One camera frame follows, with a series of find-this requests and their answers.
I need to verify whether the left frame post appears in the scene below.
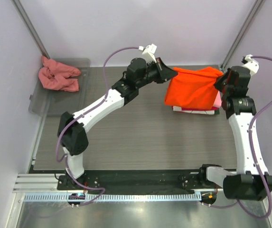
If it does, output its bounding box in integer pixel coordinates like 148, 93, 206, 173
11, 0, 50, 58

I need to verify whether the slotted cable duct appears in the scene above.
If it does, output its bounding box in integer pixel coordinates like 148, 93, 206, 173
24, 192, 201, 202

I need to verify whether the orange t shirt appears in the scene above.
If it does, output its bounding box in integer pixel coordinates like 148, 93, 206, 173
164, 66, 223, 110

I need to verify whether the frame post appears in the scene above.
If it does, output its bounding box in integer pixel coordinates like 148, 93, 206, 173
219, 0, 265, 71
11, 0, 50, 58

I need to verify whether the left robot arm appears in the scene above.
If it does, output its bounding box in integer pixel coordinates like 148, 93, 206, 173
57, 58, 178, 190

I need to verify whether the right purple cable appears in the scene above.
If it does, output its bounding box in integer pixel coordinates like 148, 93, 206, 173
206, 55, 272, 219

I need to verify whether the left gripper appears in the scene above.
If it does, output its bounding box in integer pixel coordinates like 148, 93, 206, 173
136, 57, 177, 89

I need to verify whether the magenta folded t shirt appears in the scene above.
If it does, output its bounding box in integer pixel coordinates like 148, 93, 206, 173
181, 107, 219, 115

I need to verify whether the salmon pink crumpled t shirt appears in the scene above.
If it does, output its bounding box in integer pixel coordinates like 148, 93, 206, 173
38, 56, 81, 92

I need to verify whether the light pink folded t shirt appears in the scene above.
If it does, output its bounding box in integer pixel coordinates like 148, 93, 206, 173
213, 92, 222, 108

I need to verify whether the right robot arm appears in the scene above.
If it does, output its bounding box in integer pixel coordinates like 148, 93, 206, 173
197, 65, 272, 201

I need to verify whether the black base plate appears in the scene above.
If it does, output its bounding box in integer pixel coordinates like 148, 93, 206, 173
56, 169, 226, 191

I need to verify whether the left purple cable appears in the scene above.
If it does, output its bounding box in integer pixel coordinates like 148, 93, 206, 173
55, 46, 106, 206

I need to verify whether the purple cable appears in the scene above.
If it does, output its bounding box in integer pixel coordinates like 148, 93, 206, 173
55, 46, 106, 206
206, 55, 272, 219

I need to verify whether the clear grey plastic bin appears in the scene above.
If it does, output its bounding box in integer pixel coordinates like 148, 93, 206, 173
28, 58, 91, 117

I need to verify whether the right frame post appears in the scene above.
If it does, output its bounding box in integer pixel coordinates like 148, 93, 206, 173
219, 0, 265, 71

